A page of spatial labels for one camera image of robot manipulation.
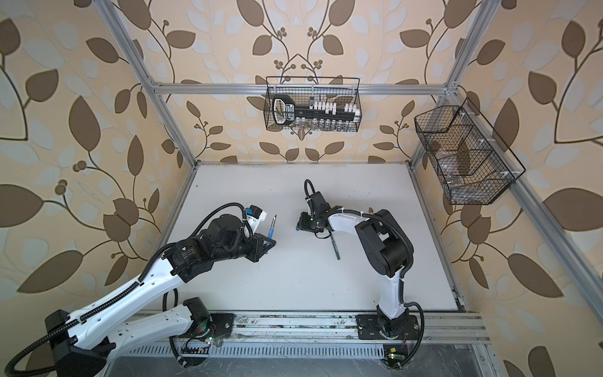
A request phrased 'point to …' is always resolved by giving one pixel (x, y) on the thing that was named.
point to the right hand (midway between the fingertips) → (300, 226)
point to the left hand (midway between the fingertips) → (276, 242)
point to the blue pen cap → (297, 228)
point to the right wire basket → (469, 157)
